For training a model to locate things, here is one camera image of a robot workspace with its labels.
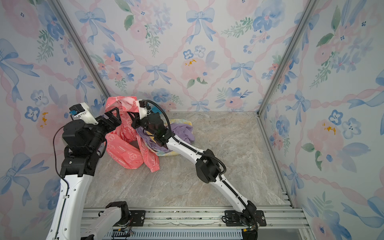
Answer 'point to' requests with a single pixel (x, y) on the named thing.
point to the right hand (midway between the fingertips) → (128, 108)
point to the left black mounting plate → (137, 218)
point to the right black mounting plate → (232, 218)
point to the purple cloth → (183, 132)
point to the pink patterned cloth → (123, 143)
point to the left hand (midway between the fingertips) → (109, 110)
